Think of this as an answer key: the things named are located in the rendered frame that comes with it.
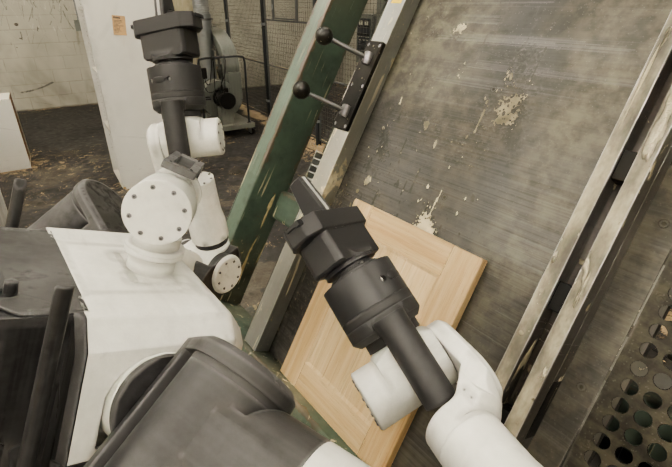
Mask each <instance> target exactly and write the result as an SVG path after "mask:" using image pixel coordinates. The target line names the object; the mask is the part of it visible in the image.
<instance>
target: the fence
mask: <svg viewBox="0 0 672 467"><path fill-rule="evenodd" d="M391 2H392V0H389V1H388V3H387V5H386V8H385V10H384V13H383V15H382V17H381V20H380V22H379V24H378V27H377V29H376V31H375V34H374V36H373V38H372V41H380V42H384V43H385V44H386V46H385V48H384V50H383V53H382V55H381V57H380V60H379V62H378V64H377V67H376V69H375V71H374V74H373V76H372V78H371V81H370V83H369V85H368V88H367V90H366V92H365V95H364V97H363V99H362V102H361V104H360V106H359V109H358V111H357V113H356V116H355V118H354V120H353V123H352V125H351V127H350V130H349V131H348V132H347V131H344V130H341V129H337V128H334V130H333V132H332V135H331V137H330V139H329V142H328V144H327V146H326V149H325V151H324V154H323V156H322V158H321V161H320V163H319V165H318V168H317V170H316V172H315V175H314V177H313V179H312V182H311V183H312V184H313V185H314V187H315V188H316V189H317V190H318V192H319V193H320V194H321V196H322V197H323V198H324V199H325V201H326V202H327V203H328V204H329V206H330V207H331V205H332V203H333V201H334V198H335V196H336V194H337V191H338V189H339V187H340V184H341V182H342V180H343V177H344V175H345V173H346V171H347V168H348V166H349V164H350V161H351V159H352V157H353V154H354V152H355V150H356V147H357V145H358V143H359V140H360V138H361V136H362V134H363V131H364V129H365V127H366V124H367V122H368V120H369V117H370V115H371V113H372V110H373V108H374V106H375V103H376V101H377V99H378V96H379V94H380V92H381V90H382V87H383V85H384V83H385V80H386V78H387V76H388V73H389V71H390V69H391V66H392V64H393V62H394V59H395V57H396V55H397V53H398V50H399V48H400V46H401V43H402V41H403V39H404V36H405V34H406V32H407V29H408V27H409V25H410V22H411V20H412V18H413V16H414V13H415V11H416V9H417V6H418V4H419V2H420V0H402V2H401V3H391ZM305 265H306V263H305V261H304V260H303V258H302V256H301V255H300V254H293V252H292V250H291V249H290V247H289V245H288V243H287V242H286V243H285V245H284V247H283V250H282V252H281V255H280V257H279V259H278V262H277V264H276V266H275V269H274V271H273V273H272V276H271V278H270V280H269V283H268V285H267V287H266V290H265V292H264V294H263V297H262V299H261V302H260V304H259V306H258V309H257V311H256V313H255V316H254V318H253V320H252V323H251V325H250V327H249V330H248V332H247V334H246V337H245V339H244V340H245V341H246V342H247V343H248V344H249V345H250V346H251V348H252V349H253V350H254V351H269V349H270V346H271V344H272V342H273V339H274V337H275V335H276V332H277V330H278V328H279V326H280V323H281V321H282V319H283V316H284V314H285V312H286V309H287V307H288V305H289V302H290V300H291V298H292V295H293V293H294V291H295V289H296V286H297V284H298V282H299V279H300V277H301V275H302V272H303V270H304V268H305Z"/></svg>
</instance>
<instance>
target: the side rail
mask: <svg viewBox="0 0 672 467"><path fill-rule="evenodd" d="M367 1H368V0H317V1H316V3H315V5H314V8H313V10H312V13H311V15H310V18H309V20H308V23H307V25H306V27H305V30H304V32H303V35H302V37H301V40H300V42H299V44H298V47H297V49H296V52H295V54H294V57H293V59H292V61H291V64H290V66H289V69H288V71H287V74H286V76H285V79H284V81H283V83H282V86H281V88H280V91H279V93H278V96H277V98H276V100H275V103H274V105H273V108H272V110H271V113H270V115H269V118H268V120H267V122H266V125H265V127H264V130H263V132H262V135H261V137H260V139H259V142H258V144H257V147H256V149H255V152H254V154H253V157H252V159H251V161H250V164H249V166H248V169H247V171H246V174H245V176H244V178H243V181H242V183H241V186H240V188H239V191H238V193H237V196H236V198H235V200H234V203H233V205H232V208H231V210H230V213H229V215H228V217H227V220H226V223H227V227H228V232H229V234H228V239H229V242H230V244H231V245H233V246H236V247H238V248H239V253H240V257H241V262H242V263H241V275H240V278H239V280H238V282H237V284H236V285H235V286H234V287H233V288H232V289H231V290H230V291H228V292H226V293H225V294H223V295H222V296H220V297H219V298H218V299H219V300H222V301H223V302H232V303H241V301H242V298H243V296H244V293H245V291H246V289H247V286H248V284H249V282H250V279H251V277H252V274H253V272H254V270H255V267H256V265H257V263H258V260H259V258H260V255H261V253H262V251H263V248H264V246H265V244H266V241H267V239H268V236H269V234H270V232H271V229H272V227H273V225H274V222H275V220H276V219H274V218H273V217H272V212H273V210H274V208H275V205H276V203H277V200H278V198H279V196H280V193H281V192H282V191H286V192H287V191H288V189H289V187H290V184H291V182H292V180H293V177H294V175H295V172H296V170H297V168H298V165H299V163H300V161H301V158H302V156H303V153H304V151H305V149H306V146H307V144H308V142H309V139H310V137H311V134H312V132H313V130H314V127H315V125H316V123H317V120H318V118H319V115H320V113H321V111H322V108H323V106H324V103H322V102H320V101H318V100H316V99H314V98H312V97H309V96H308V97H307V98H306V99H298V98H296V97H295V96H294V94H293V91H292V89H293V85H294V84H295V83H296V82H298V81H305V82H307V83H308V84H309V86H310V89H311V91H310V92H312V93H314V94H316V95H318V96H321V97H323V98H325V99H327V96H328V94H329V92H330V89H331V87H332V85H333V82H334V80H335V77H336V75H337V73H338V70H339V68H340V66H341V63H342V61H343V58H344V56H345V54H346V51H347V50H345V49H343V48H341V47H339V46H337V45H335V44H334V43H332V42H331V43H330V44H328V45H325V46H323V45H320V44H319V43H318V42H317V41H316V39H315V32H316V30H317V29H318V28H319V27H321V26H327V27H329V28H330V29H331V30H332V32H333V38H335V39H337V40H339V41H341V42H342V43H344V44H346V45H348V46H349V44H350V42H351V39H352V37H353V35H354V32H355V30H356V28H357V25H358V23H359V20H360V18H361V16H362V13H363V11H364V9H365V6H366V4H367Z"/></svg>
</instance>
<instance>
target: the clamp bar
mask: <svg viewBox="0 0 672 467"><path fill-rule="evenodd" d="M671 162H672V10H671V12H670V14H669V16H668V18H667V20H666V23H665V25H664V27H663V29H662V31H661V33H660V35H659V37H658V39H657V41H656V43H655V45H654V47H653V49H652V51H651V53H650V55H649V58H648V60H647V62H646V64H645V66H644V68H643V70H642V72H641V74H640V76H639V78H638V80H637V82H636V84H635V86H634V88H633V90H632V92H631V95H630V97H629V99H628V101H627V103H626V105H625V107H624V109H623V111H622V113H621V115H620V117H619V119H618V121H617V123H616V125H615V127H614V129H613V132H612V134H611V136H610V138H609V140H608V142H607V144H606V146H605V148H604V150H603V152H602V154H601V156H600V158H599V160H598V162H597V164H596V167H595V169H594V171H593V173H592V175H591V177H590V179H589V181H588V183H587V185H586V187H585V189H584V191H583V193H582V195H581V197H580V199H579V201H578V204H577V206H576V208H575V210H574V212H573V214H572V216H571V218H570V220H569V222H568V224H567V226H566V228H565V230H564V232H563V234H562V236H561V238H560V241H559V243H558V245H557V247H556V249H555V251H554V253H553V255H552V257H551V259H550V261H549V263H548V265H547V267H546V269H545V271H544V273H543V276H542V278H541V280H540V282H539V284H538V286H537V288H536V290H535V292H534V294H533V296H532V298H531V300H530V302H529V304H528V306H527V308H526V310H525V313H524V315H523V317H522V319H521V321H520V323H519V325H518V327H517V329H516V331H515V333H514V335H513V337H512V339H511V341H510V343H509V345H508V347H507V350H506V352H505V354H504V356H503V358H502V360H501V362H500V364H499V366H498V368H497V370H496V372H495V375H496V376H497V378H498V380H499V382H500V384H501V386H502V390H503V397H502V417H501V423H502V424H503V425H504V426H505V427H506V428H507V429H508V430H509V431H510V433H511V434H512V435H513V436H514V437H515V438H516V439H517V440H518V441H519V442H520V443H521V445H522V446H523V447H524V448H525V449H526V450H527V449H528V447H529V445H530V443H531V441H532V439H533V437H534V436H535V434H536V432H537V430H538V428H539V426H540V424H541V422H542V420H543V418H544V416H545V414H546V412H547V410H548V408H549V406H550V404H551V402H552V400H553V398H554V396H555V394H556V392H557V390H558V388H559V386H560V384H561V382H562V379H563V377H564V375H565V373H566V371H567V369H568V367H569V365H570V363H571V361H572V359H573V357H574V355H575V353H576V351H577V349H578V347H579V345H580V343H581V341H582V339H583V337H584V335H585V333H586V332H587V330H588V328H589V326H590V324H591V322H592V320H593V318H594V316H595V314H596V312H597V310H598V308H599V306H600V304H601V302H602V300H603V298H604V296H605V294H606V292H607V290H608V288H609V286H610V284H611V282H612V280H613V278H614V276H615V274H616V272H617V270H618V268H619V266H620V264H621V262H622V260H623V258H624V256H625V254H626V252H627V250H628V248H629V246H630V244H631V242H632V240H633V238H634V236H635V234H636V232H637V230H638V228H639V226H640V224H641V222H642V220H643V218H644V216H645V214H646V212H647V210H648V208H649V206H650V204H651V202H652V200H653V198H654V196H655V194H656V192H657V190H658V188H659V186H660V184H661V182H662V180H663V178H664V176H665V174H666V172H667V170H668V168H669V166H670V164H671Z"/></svg>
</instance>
